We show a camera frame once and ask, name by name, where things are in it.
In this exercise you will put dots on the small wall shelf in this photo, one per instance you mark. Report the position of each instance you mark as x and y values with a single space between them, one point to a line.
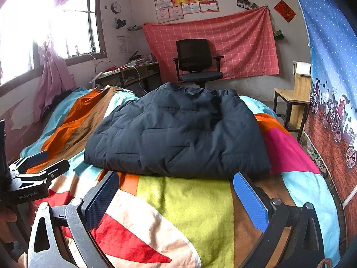
135 28

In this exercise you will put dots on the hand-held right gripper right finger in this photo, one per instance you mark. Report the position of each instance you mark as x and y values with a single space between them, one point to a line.
251 201

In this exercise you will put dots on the white wall calendar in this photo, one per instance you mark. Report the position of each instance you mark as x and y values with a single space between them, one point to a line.
122 44

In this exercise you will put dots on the red diamond paper decoration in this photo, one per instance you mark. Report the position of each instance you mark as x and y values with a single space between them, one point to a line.
284 11

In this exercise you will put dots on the dark navy padded jacket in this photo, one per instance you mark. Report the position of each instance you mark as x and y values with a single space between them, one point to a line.
178 134

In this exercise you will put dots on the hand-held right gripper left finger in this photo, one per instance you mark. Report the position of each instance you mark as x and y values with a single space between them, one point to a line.
101 198

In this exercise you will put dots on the window with brown frame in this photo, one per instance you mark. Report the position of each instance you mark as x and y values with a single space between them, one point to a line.
97 28

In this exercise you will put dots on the black stapler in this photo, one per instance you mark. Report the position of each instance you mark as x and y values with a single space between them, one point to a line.
134 55

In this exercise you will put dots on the wooden chair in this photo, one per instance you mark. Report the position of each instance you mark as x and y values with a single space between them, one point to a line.
302 89

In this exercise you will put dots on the blue printed curtain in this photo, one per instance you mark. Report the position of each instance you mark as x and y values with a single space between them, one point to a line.
329 47

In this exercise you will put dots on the colourful patchwork blanket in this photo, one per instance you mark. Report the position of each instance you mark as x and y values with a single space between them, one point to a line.
189 215

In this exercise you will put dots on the wooden desk with shelves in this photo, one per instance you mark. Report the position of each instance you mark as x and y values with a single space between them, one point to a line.
131 74

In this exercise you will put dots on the green hanging pouch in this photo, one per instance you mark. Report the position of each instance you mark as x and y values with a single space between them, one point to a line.
278 35

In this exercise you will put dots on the round wall clock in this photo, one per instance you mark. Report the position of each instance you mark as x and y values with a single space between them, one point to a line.
116 7

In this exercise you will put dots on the small bottle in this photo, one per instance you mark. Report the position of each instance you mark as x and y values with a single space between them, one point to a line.
76 50

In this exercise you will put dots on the wall photos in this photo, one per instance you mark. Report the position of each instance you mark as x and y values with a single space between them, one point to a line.
246 4

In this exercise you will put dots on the black office chair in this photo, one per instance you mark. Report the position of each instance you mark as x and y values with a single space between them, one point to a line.
193 53

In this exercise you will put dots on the person's left hand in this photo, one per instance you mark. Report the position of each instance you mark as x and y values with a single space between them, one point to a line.
7 217

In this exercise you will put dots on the pink window curtain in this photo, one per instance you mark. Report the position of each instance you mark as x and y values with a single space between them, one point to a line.
54 75

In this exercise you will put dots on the white paper sheet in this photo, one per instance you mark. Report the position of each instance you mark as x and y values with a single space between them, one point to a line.
303 68

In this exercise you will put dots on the black wall ornament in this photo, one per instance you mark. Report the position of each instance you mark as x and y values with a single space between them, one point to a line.
120 23

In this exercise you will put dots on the group of wall certificates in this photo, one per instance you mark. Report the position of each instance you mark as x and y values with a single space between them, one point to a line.
189 1

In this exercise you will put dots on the stack of papers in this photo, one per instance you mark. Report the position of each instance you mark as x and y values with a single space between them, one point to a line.
142 60

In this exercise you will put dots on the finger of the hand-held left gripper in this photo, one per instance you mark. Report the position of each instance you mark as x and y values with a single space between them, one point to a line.
57 169
37 155

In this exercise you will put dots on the white sneaker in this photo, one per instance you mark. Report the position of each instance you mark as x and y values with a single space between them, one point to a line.
320 163

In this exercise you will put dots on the red checked wall cloth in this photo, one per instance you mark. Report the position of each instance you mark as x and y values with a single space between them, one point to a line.
245 42

